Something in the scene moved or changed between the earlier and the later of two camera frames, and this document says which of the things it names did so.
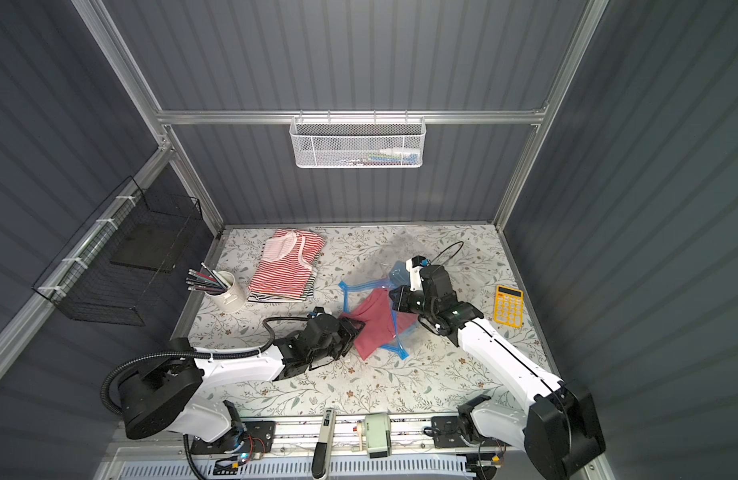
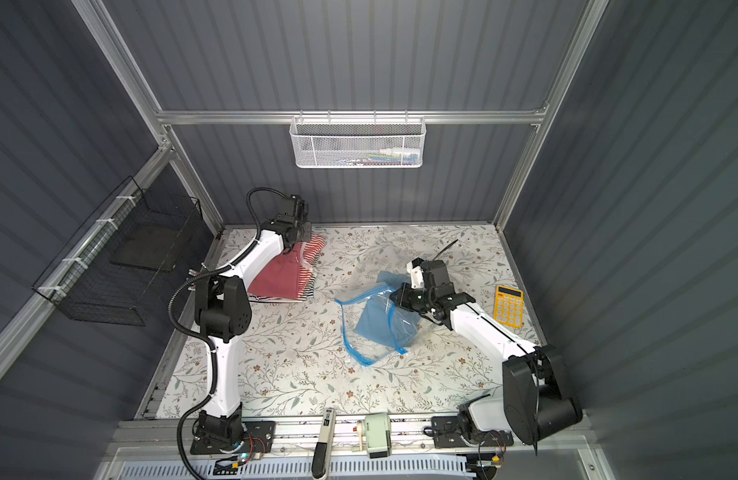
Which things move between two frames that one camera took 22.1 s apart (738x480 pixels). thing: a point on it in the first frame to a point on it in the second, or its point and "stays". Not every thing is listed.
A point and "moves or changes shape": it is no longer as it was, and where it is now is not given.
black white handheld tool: (323, 451) stays
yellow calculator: (509, 306) stays
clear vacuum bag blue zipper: (385, 325) moves or changes shape
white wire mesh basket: (356, 142) stays
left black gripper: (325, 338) to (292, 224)
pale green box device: (378, 435) stays
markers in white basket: (399, 156) stays
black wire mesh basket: (115, 269) stays
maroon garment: (381, 322) to (281, 277)
